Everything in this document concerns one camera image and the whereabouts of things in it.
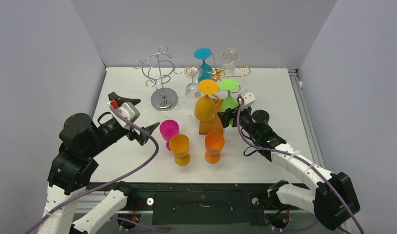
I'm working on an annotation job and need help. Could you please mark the gold wire glass rack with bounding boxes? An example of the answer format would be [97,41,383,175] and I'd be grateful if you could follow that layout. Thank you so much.
[194,48,240,135]

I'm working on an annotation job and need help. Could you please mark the yellow wine glass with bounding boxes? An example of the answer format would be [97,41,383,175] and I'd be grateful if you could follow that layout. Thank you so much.
[194,79,220,122]
[169,134,190,166]

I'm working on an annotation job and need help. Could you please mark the green plastic wine glass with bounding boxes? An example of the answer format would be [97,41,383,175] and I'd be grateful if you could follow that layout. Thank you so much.
[218,78,241,112]

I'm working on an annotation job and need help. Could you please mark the clear small wine glass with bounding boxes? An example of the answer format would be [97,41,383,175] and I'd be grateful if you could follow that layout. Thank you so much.
[184,65,202,99]

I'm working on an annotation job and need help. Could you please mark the blue plastic wine glass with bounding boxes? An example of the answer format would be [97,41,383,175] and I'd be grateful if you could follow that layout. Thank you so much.
[194,47,213,83]

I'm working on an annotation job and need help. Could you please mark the clear patterned wine glass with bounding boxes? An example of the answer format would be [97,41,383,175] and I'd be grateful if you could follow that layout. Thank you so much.
[220,48,238,76]

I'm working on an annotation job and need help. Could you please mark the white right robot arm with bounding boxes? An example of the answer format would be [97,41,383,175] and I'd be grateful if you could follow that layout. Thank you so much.
[217,106,364,233]

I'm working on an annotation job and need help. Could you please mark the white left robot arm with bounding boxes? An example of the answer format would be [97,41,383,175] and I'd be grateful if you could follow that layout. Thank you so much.
[34,92,159,234]

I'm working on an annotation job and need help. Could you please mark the orange plastic wine glass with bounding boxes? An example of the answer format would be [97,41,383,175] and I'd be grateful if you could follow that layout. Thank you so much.
[205,132,225,164]

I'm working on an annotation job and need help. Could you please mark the pink plastic wine glass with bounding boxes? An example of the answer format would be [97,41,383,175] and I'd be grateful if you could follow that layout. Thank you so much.
[159,119,179,151]

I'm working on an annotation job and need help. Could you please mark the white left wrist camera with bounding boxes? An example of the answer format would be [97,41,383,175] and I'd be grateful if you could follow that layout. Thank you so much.
[107,100,140,130]

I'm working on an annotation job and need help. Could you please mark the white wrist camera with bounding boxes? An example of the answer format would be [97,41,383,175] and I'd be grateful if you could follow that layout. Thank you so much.
[107,100,140,130]
[238,90,256,109]

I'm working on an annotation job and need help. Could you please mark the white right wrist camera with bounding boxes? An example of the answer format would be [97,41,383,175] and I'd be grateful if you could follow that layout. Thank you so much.
[238,90,256,109]

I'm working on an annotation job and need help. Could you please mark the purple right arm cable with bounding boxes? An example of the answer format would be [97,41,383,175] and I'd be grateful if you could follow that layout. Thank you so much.
[236,100,365,234]

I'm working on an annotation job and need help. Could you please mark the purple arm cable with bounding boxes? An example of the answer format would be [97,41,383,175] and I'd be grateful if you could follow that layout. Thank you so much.
[236,100,365,234]
[24,106,160,234]

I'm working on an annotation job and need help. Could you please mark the silver wire glass rack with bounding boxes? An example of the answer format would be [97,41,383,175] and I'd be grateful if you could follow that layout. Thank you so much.
[135,46,181,111]

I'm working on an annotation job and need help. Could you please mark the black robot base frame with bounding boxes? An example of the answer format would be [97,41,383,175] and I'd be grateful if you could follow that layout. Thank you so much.
[99,183,321,234]

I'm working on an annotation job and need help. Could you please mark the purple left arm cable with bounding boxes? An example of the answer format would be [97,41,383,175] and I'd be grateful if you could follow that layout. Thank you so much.
[24,106,160,234]

